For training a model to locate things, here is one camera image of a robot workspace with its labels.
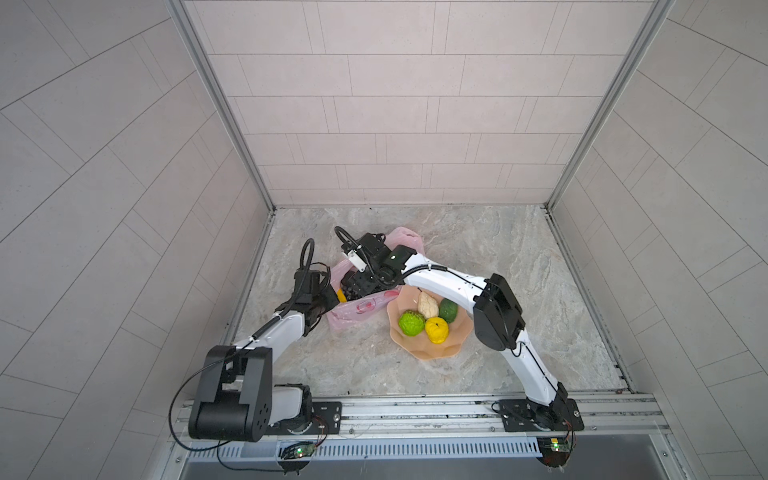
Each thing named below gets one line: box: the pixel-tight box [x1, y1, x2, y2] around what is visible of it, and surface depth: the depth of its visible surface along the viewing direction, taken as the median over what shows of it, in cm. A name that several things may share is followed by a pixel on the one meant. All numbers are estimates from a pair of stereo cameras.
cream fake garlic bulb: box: [417, 291, 439, 319], surface depth 86 cm
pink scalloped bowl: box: [386, 285, 474, 361], surface depth 83 cm
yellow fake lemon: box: [425, 317, 449, 344], surface depth 82 cm
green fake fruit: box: [398, 310, 425, 337], surface depth 82 cm
